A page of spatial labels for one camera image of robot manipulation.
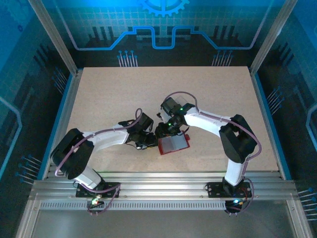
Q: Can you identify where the red leather card holder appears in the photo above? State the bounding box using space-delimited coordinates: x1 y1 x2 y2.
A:
158 133 191 156

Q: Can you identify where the slotted grey cable duct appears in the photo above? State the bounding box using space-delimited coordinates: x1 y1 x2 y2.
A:
39 201 227 211

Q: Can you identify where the aluminium corner post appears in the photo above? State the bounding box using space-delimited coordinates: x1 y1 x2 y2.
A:
27 0 84 75
249 0 299 75

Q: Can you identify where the aluminium side rail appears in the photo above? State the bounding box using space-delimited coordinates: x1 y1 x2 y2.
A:
42 69 84 180

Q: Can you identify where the aluminium frame cross rail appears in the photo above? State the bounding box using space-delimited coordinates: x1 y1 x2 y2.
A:
29 171 298 201

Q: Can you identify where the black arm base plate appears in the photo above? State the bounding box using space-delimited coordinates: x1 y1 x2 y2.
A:
207 181 256 198
75 182 122 198

